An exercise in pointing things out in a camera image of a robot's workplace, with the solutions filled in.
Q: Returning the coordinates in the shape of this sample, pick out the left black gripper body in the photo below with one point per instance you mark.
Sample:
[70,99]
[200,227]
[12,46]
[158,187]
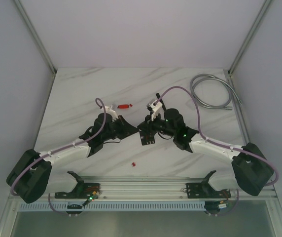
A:
[121,126]

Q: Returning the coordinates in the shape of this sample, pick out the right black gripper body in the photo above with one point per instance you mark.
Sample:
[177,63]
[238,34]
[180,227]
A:
[158,125]

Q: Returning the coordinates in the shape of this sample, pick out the black fuse box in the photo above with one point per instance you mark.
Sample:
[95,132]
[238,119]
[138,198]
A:
[148,139]

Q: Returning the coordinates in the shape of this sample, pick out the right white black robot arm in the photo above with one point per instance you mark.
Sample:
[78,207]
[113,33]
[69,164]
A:
[249,169]

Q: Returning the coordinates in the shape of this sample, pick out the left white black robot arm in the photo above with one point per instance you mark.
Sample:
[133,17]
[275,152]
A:
[39,173]

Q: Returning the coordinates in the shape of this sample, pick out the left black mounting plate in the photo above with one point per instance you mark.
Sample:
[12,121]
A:
[81,191]

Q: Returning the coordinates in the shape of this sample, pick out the black mounting plate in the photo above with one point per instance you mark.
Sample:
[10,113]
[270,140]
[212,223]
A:
[204,191]
[81,191]

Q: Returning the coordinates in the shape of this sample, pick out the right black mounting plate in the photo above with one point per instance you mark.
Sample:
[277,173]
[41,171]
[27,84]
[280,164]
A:
[204,191]

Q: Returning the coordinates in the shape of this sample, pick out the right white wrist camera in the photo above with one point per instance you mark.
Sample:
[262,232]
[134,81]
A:
[154,108]

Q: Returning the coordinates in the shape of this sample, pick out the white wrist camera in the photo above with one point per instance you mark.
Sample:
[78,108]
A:
[154,108]
[111,115]

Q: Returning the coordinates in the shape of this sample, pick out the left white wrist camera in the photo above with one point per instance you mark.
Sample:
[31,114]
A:
[111,115]

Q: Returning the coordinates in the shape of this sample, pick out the red handle screwdriver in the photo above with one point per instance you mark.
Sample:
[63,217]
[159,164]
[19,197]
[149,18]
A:
[123,106]

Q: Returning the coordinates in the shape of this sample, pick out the black handle claw hammer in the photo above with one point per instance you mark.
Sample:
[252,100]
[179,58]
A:
[161,101]

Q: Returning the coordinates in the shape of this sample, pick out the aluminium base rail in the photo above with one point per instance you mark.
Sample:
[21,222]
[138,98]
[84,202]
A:
[155,189]

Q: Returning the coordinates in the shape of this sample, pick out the white slotted cable duct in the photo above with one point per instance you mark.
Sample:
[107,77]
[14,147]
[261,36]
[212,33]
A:
[42,206]

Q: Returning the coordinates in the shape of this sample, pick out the right aluminium frame post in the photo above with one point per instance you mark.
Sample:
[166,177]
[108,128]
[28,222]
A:
[251,34]

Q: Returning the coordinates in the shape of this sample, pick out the aluminium frame post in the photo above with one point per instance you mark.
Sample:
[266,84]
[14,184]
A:
[251,34]
[30,27]

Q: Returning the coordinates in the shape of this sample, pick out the left aluminium frame post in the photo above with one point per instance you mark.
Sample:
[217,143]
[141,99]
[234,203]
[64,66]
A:
[30,27]

